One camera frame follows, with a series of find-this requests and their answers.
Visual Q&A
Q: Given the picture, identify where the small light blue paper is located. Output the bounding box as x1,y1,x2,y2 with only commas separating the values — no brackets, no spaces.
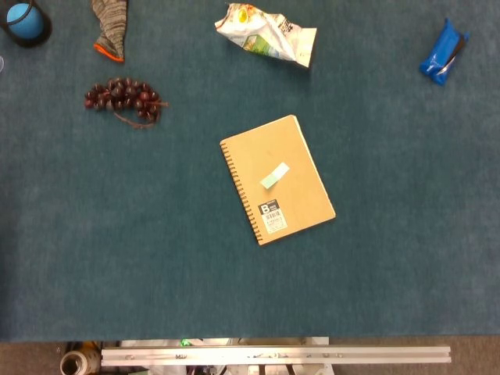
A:
259,162,291,191

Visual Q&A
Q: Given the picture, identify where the blue snack packet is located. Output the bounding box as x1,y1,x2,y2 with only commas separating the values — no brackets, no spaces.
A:
419,17,471,87

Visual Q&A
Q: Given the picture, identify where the tan spiral notebook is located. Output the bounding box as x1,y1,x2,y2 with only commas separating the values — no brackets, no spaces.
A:
219,114,337,247

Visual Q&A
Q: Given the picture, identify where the blue felt table cloth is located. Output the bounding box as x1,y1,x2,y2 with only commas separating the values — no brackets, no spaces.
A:
0,0,500,344

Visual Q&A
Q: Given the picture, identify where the crumpled white snack bag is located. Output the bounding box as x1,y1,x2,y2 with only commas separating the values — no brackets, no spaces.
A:
213,2,318,70

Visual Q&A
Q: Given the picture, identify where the bunch of dark red grapes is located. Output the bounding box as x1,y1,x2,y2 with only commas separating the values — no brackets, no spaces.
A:
84,77,170,130

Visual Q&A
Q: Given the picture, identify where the grey striped work glove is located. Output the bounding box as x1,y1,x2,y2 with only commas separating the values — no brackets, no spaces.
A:
91,0,129,64

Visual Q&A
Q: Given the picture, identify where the brown tape roll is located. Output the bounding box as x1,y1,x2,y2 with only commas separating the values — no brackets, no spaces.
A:
59,350,101,375

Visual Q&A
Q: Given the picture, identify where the black mesh pen holder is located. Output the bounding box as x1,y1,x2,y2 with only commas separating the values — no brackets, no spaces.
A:
0,0,53,49

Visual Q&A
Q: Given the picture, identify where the blue ball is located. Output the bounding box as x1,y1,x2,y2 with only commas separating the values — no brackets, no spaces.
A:
6,2,44,40

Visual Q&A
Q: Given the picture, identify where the aluminium profile rail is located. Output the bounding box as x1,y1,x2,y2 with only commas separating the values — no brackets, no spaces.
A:
100,345,453,367

